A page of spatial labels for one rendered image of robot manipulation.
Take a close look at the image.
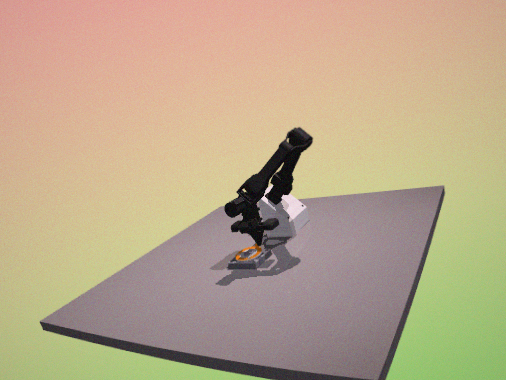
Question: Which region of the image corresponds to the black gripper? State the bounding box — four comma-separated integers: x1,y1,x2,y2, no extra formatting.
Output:
231,207,279,246

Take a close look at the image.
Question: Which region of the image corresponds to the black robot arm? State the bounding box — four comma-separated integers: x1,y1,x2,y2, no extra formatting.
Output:
224,127,313,234

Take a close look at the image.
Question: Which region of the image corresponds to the orange round plate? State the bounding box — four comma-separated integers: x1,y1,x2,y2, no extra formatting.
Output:
235,244,262,262

